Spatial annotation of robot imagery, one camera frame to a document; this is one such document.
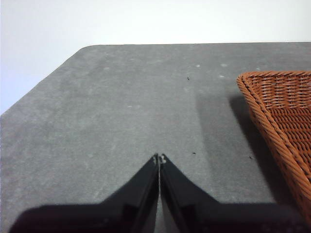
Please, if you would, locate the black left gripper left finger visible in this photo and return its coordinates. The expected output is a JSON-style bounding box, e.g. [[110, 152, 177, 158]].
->
[[8, 152, 160, 233]]

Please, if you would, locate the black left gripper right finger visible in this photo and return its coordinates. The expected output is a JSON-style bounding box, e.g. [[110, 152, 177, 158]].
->
[[159, 153, 307, 233]]

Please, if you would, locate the brown wicker basket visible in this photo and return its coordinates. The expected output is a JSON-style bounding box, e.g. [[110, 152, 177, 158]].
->
[[236, 70, 311, 229]]

